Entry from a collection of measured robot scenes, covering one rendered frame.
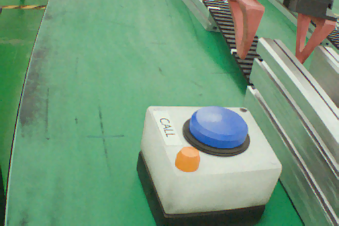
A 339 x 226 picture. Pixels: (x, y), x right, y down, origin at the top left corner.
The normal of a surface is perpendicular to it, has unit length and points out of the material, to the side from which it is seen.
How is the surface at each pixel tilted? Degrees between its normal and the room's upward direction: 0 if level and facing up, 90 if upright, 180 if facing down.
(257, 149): 0
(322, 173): 90
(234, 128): 3
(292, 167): 90
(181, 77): 0
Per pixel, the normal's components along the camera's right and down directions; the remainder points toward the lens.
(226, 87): 0.18, -0.85
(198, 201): 0.25, 0.52
